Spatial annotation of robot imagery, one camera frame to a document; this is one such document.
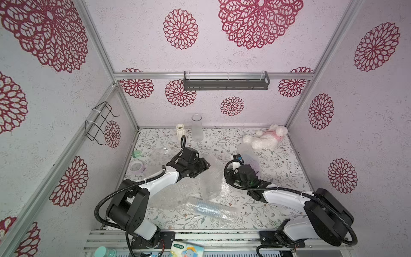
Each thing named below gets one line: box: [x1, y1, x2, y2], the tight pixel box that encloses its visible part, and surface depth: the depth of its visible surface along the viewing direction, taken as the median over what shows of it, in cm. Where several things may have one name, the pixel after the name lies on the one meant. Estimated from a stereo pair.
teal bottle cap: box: [94, 246, 117, 257], surface depth 65 cm
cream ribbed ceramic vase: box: [175, 123, 186, 147], surface depth 99 cm
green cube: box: [131, 149, 143, 158], surface depth 106 cm
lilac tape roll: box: [129, 160, 147, 175], surface depth 99 cm
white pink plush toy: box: [242, 124, 289, 150], surface depth 102 cm
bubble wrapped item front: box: [186, 200, 238, 228], surface depth 79 cm
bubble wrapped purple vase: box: [237, 142, 262, 174], surface depth 102 cm
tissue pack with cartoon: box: [169, 240, 205, 257], surface depth 68 cm
